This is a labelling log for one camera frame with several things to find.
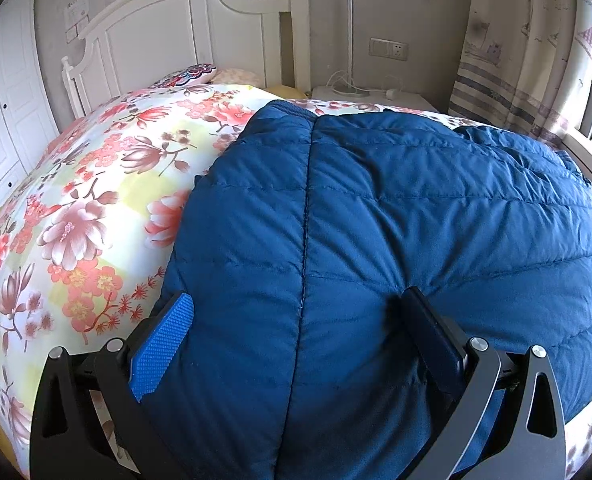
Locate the white wardrobe door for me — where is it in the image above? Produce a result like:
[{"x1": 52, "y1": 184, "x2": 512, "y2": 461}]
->
[{"x1": 0, "y1": 0, "x2": 59, "y2": 241}]

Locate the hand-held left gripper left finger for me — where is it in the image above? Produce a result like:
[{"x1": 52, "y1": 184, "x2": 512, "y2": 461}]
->
[{"x1": 28, "y1": 291, "x2": 197, "y2": 480}]

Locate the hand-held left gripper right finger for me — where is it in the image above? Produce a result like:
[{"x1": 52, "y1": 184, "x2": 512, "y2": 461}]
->
[{"x1": 401, "y1": 286, "x2": 569, "y2": 480}]

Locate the white cable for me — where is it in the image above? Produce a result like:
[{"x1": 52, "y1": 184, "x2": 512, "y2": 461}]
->
[{"x1": 326, "y1": 70, "x2": 399, "y2": 96}]

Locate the blue down jacket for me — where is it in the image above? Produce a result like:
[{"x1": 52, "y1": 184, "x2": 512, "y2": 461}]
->
[{"x1": 140, "y1": 99, "x2": 592, "y2": 480}]

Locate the pink checkered pillow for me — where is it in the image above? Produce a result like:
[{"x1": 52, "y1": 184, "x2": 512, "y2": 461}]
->
[{"x1": 211, "y1": 69, "x2": 263, "y2": 88}]

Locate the wall socket panel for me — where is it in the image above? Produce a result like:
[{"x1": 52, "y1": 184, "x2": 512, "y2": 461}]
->
[{"x1": 369, "y1": 37, "x2": 409, "y2": 61}]

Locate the printed striped curtain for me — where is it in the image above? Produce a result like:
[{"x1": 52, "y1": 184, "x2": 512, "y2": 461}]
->
[{"x1": 448, "y1": 0, "x2": 592, "y2": 148}]

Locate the white nightstand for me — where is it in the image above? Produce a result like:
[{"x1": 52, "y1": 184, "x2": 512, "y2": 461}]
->
[{"x1": 310, "y1": 85, "x2": 439, "y2": 113}]

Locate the floral quilt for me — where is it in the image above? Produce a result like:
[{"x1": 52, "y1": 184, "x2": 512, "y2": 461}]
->
[{"x1": 0, "y1": 82, "x2": 592, "y2": 480}]

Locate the paper notice on wall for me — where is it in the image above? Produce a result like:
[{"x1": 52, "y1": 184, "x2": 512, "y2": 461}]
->
[{"x1": 64, "y1": 0, "x2": 91, "y2": 43}]

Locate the embroidered floral pillow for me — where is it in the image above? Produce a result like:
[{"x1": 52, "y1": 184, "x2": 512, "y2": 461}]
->
[{"x1": 151, "y1": 63, "x2": 217, "y2": 90}]

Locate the white wooden headboard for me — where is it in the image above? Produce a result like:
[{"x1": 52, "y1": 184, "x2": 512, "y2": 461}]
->
[{"x1": 62, "y1": 0, "x2": 311, "y2": 118}]

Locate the white pole lamp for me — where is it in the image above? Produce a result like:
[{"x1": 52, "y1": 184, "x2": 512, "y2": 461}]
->
[{"x1": 332, "y1": 0, "x2": 369, "y2": 97}]

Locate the yellow pillow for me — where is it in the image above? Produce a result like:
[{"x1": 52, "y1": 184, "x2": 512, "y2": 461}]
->
[{"x1": 265, "y1": 85, "x2": 311, "y2": 100}]

